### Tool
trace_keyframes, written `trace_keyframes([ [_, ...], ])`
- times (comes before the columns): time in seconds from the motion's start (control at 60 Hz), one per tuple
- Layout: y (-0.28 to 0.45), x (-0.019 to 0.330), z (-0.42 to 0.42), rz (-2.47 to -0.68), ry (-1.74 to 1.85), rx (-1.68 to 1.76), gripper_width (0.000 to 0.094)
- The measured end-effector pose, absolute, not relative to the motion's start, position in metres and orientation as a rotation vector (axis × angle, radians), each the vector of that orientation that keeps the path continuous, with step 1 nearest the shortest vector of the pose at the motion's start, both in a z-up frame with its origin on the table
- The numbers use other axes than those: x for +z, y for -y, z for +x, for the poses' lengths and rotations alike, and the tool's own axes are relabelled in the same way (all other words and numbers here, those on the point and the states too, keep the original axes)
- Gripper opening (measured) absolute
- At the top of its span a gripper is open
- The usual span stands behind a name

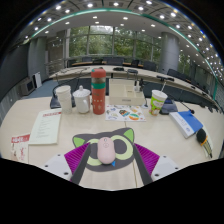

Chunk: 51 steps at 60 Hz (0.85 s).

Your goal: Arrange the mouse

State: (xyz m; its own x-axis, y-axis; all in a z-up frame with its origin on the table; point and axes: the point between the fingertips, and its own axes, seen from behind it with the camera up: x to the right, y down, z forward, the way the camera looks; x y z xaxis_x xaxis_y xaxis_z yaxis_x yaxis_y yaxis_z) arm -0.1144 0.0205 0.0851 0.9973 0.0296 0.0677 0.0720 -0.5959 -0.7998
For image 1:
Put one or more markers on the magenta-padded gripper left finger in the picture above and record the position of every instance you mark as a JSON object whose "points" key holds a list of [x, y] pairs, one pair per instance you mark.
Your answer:
{"points": [[60, 165]]}

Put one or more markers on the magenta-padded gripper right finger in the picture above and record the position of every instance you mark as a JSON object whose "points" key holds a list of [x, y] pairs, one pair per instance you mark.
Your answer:
{"points": [[163, 166]]}

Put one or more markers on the pink computer mouse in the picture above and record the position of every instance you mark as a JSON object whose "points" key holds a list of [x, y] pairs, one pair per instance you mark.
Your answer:
{"points": [[106, 150]]}

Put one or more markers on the grey cat-face mouse pad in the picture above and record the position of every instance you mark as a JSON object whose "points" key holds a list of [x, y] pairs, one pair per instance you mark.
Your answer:
{"points": [[125, 146]]}

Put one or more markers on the white printed paper sheet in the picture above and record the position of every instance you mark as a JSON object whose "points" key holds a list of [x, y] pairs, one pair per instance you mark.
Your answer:
{"points": [[45, 126]]}

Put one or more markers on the red and white booklet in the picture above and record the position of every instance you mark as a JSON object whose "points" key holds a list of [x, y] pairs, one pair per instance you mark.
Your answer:
{"points": [[20, 146]]}

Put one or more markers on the black handheld microphone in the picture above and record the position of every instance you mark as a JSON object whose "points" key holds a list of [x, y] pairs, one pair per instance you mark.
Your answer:
{"points": [[201, 136]]}

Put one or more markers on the blue and white book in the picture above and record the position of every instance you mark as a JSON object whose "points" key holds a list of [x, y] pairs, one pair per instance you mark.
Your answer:
{"points": [[186, 123]]}

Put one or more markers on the paper drink cup with straw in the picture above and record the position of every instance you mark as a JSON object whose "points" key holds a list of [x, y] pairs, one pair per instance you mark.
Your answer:
{"points": [[157, 104]]}

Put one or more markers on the colourful sticker sheet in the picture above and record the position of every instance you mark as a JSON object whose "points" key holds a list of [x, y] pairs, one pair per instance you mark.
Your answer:
{"points": [[125, 113]]}

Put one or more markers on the white lidded mug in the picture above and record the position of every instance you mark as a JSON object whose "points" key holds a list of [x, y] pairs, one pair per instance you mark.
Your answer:
{"points": [[82, 101]]}

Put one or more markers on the red bottle with green band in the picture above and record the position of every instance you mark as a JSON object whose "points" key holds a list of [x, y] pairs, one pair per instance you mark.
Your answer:
{"points": [[98, 95]]}

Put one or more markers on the white cardboard box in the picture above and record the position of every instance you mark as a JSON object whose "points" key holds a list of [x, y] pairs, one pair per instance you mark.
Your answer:
{"points": [[126, 93]]}

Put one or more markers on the group of dark office chairs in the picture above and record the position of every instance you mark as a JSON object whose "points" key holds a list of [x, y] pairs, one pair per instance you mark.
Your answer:
{"points": [[146, 65]]}

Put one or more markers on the group of ceiling lights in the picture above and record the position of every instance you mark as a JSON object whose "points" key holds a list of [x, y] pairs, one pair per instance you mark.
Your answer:
{"points": [[125, 18]]}

